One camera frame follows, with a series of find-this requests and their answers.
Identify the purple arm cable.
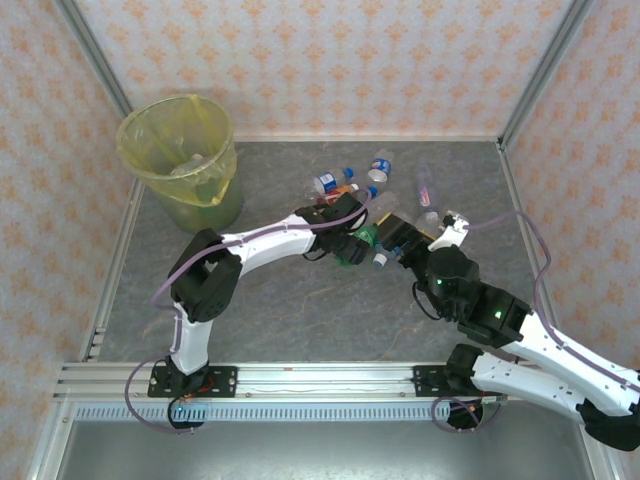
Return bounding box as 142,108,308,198
124,189,376,435
432,209,640,435

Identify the clear bottle purple label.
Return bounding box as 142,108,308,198
415,163,442,211

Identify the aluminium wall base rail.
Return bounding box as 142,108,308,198
234,132,502,144

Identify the green plastic bottle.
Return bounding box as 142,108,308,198
339,225,384,267

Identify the clear bottle blue white label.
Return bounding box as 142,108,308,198
304,167,356,197

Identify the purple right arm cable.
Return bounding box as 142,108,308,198
432,209,640,435

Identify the grey metal panel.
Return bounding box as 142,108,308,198
27,399,619,480

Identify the thin black right gripper cable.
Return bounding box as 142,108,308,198
411,282,444,321

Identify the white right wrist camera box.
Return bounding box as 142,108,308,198
426,209,472,253

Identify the clear bottle round blue logo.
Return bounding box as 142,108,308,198
366,148,397,197

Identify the wire mesh waste bin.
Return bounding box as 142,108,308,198
115,93,246,235

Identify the red label bottle white cap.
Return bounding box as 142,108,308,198
315,183,361,207

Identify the aluminium corner post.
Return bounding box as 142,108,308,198
498,0,595,147
52,0,137,120

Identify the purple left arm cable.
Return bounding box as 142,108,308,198
124,189,376,435

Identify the grey slotted cable duct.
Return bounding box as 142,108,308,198
74,403,507,423

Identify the yellow plastic bin liner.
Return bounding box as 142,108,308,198
115,93,238,207

